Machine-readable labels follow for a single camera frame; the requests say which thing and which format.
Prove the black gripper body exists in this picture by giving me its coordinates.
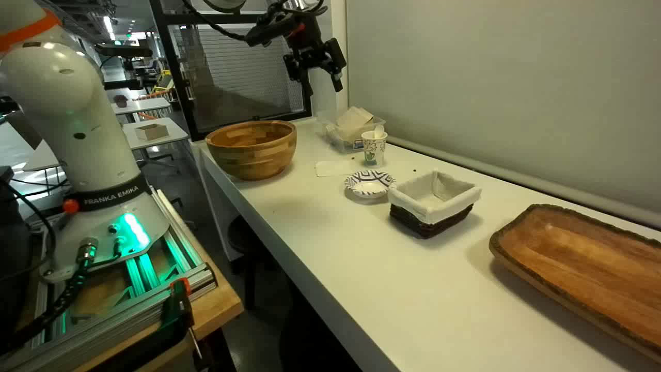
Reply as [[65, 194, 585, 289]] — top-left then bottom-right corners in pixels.
[[284, 14, 334, 75]]

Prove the round wooden bowl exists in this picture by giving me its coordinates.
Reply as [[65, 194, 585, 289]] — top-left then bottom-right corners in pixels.
[[204, 119, 299, 182]]

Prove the white patterned paper cup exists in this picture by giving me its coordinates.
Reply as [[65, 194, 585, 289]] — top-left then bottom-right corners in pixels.
[[360, 128, 390, 170]]

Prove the small patterned round plate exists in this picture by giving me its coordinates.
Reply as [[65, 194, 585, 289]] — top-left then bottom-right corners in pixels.
[[344, 167, 396, 204]]

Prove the white table with cardboard box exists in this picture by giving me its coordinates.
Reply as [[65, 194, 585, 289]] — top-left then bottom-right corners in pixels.
[[121, 115, 190, 164]]

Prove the dark woven square basket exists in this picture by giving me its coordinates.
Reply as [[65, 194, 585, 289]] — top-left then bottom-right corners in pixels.
[[388, 201, 478, 243]]

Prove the wooden mounting board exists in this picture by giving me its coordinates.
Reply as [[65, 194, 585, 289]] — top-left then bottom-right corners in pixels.
[[71, 204, 247, 372]]

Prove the green and orange clamp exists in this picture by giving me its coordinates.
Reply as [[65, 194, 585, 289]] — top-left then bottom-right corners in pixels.
[[160, 278, 212, 368]]

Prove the rectangular wooden tray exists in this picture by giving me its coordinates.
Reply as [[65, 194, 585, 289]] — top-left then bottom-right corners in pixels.
[[488, 202, 661, 364]]

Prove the black equipment box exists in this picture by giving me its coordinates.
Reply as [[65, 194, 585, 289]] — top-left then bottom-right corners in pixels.
[[0, 164, 38, 339]]

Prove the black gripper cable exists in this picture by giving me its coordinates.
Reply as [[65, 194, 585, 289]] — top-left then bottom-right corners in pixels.
[[180, 0, 299, 49]]

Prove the black window frame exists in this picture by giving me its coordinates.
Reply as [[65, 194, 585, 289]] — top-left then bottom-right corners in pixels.
[[148, 0, 317, 143]]

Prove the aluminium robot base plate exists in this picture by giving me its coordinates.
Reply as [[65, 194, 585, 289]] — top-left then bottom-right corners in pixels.
[[0, 186, 217, 372]]

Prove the robot base power cable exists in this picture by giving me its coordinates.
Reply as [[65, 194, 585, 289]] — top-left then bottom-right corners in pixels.
[[0, 235, 99, 356]]

